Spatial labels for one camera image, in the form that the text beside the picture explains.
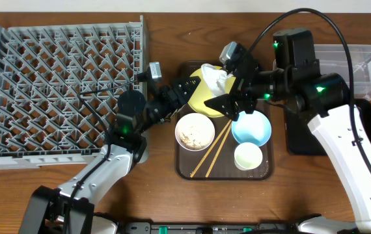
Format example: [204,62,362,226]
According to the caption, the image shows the black waste tray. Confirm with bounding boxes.
[284,99,371,156]

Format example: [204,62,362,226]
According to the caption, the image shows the dark brown serving tray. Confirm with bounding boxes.
[174,59,275,181]

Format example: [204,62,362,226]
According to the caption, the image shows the wooden chopstick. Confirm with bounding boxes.
[190,120,232,178]
[205,123,231,178]

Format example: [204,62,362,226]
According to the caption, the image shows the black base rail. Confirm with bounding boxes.
[116,222,296,234]

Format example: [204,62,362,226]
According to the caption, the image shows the white bowl with food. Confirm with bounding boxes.
[174,113,215,151]

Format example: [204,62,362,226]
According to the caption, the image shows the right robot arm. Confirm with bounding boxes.
[206,28,371,233]

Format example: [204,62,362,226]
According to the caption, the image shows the right wooden chopstick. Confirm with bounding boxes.
[205,123,231,178]

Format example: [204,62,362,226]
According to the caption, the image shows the left wooden chopstick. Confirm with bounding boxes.
[190,120,232,178]

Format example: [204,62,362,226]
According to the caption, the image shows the clear plastic bin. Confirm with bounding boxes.
[314,44,371,101]

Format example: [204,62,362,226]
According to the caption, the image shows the yellow round plate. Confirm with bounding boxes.
[188,67,223,118]

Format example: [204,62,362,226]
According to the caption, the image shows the small white cup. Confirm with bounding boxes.
[234,142,263,170]

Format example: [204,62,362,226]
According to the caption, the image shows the light blue bowl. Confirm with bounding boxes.
[231,111,272,147]

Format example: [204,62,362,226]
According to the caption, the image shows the grey dishwasher rack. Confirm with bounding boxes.
[0,19,148,170]

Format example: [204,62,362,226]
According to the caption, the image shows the white napkin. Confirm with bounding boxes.
[200,63,235,98]

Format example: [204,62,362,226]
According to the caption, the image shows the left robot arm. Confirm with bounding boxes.
[19,73,200,233]

